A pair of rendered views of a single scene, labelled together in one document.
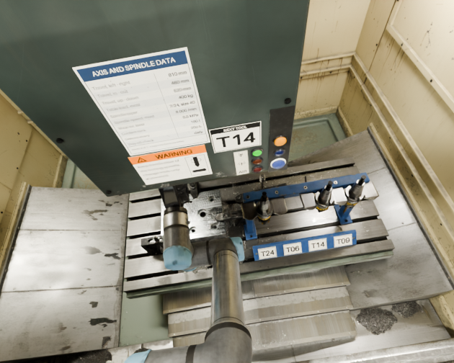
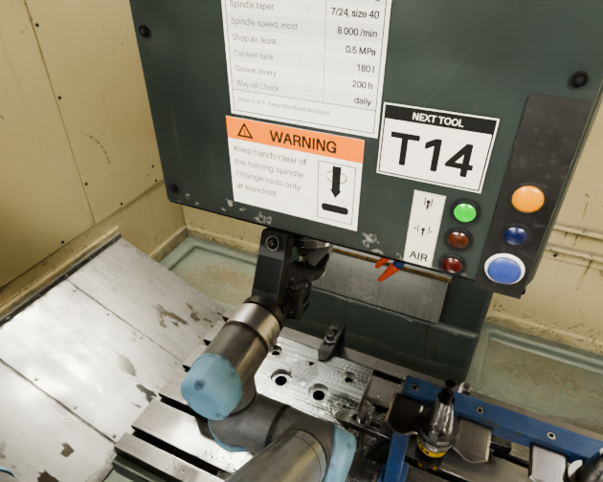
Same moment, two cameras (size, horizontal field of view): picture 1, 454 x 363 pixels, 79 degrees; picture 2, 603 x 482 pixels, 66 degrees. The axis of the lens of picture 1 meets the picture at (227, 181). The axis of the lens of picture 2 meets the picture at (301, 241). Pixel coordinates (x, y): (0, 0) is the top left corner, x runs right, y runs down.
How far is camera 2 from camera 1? 26 cm
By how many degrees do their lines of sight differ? 26
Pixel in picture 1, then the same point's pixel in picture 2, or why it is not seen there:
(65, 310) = (24, 429)
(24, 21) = not seen: outside the picture
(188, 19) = not seen: outside the picture
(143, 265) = (172, 425)
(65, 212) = (134, 293)
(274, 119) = (532, 127)
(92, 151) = (180, 76)
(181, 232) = (247, 343)
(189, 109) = (363, 31)
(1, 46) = not seen: outside the picture
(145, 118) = (282, 28)
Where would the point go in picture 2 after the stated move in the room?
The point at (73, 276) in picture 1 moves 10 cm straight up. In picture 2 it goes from (75, 386) to (64, 365)
